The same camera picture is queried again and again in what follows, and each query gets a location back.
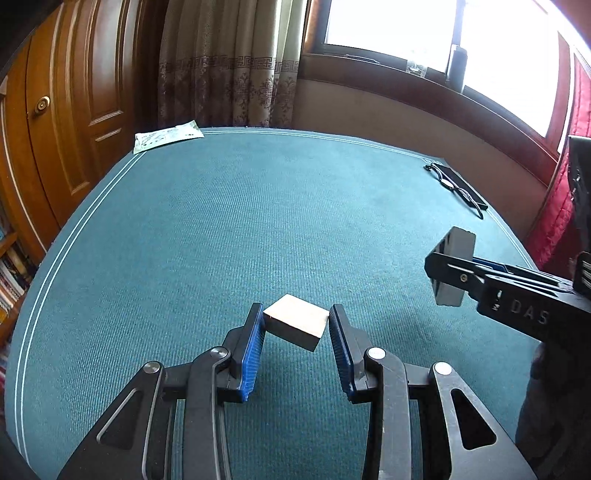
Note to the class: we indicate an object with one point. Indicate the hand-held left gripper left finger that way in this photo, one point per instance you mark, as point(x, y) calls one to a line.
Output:
point(251, 357)

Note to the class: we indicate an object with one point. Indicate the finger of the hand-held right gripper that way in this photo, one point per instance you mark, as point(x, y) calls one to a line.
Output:
point(455, 272)
point(508, 270)

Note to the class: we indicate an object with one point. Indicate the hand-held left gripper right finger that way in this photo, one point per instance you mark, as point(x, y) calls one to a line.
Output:
point(340, 357)

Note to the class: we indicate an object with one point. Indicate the white charger plug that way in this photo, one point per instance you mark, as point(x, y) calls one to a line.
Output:
point(455, 267)

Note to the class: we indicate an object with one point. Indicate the light striped wooden block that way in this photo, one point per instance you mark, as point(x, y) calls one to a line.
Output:
point(298, 321)

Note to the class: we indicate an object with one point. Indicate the person's right forearm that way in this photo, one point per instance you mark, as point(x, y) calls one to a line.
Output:
point(558, 415)

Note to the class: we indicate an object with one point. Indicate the black flat case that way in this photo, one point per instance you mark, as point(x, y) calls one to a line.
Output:
point(466, 187)

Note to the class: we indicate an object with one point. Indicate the black eyeglasses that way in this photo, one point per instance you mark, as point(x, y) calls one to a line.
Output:
point(455, 184)

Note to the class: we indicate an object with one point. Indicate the red curtain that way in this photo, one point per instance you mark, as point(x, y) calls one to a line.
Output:
point(561, 198)

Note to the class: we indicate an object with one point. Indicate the teal table cover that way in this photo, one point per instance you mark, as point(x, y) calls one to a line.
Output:
point(207, 221)

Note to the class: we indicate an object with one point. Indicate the dark thermos flask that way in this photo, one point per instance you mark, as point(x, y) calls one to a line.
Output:
point(456, 69)

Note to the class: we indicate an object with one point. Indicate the clear bottle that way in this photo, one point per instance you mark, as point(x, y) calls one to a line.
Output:
point(416, 68)

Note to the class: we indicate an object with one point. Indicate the white paper packet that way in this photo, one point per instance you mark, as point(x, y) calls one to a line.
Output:
point(166, 136)

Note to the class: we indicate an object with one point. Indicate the bookshelf with books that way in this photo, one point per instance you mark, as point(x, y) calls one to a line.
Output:
point(14, 286)

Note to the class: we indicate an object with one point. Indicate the wooden framed window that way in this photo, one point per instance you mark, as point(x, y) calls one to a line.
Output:
point(392, 23)

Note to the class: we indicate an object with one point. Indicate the beige patterned curtain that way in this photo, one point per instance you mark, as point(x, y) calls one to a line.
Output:
point(231, 60)

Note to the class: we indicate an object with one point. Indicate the brown wooden door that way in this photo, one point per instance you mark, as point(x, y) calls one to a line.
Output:
point(78, 101)

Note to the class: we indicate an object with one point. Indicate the brass door knob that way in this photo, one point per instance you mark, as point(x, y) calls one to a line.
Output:
point(41, 105)

